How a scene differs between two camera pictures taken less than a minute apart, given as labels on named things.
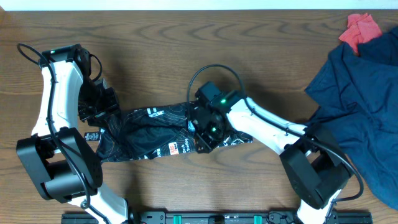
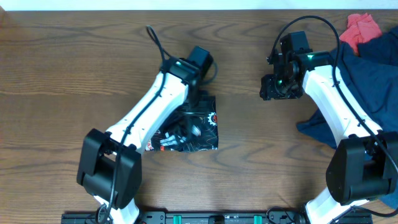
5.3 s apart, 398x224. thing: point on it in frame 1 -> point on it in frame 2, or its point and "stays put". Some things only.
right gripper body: [209, 137] -> [280, 88]
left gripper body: [95, 106] -> [194, 107]
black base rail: [216, 217] stays put
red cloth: [360, 28] stays put
